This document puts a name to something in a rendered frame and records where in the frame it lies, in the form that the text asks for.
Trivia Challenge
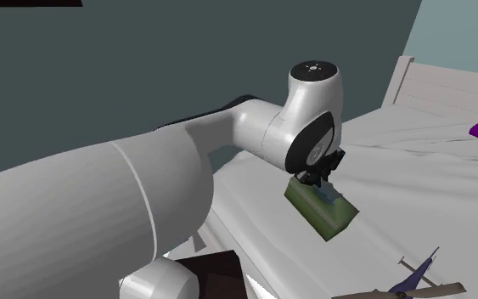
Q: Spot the green rectangular box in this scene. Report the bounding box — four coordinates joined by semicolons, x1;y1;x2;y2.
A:
284;176;361;243

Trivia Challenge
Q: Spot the white bed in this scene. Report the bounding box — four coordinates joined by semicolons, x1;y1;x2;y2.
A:
166;54;478;299

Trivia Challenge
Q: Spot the purple toy helicopter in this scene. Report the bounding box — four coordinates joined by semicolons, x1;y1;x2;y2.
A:
330;246;468;299

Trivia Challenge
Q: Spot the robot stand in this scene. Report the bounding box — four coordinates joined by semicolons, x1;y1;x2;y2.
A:
173;249;249;299

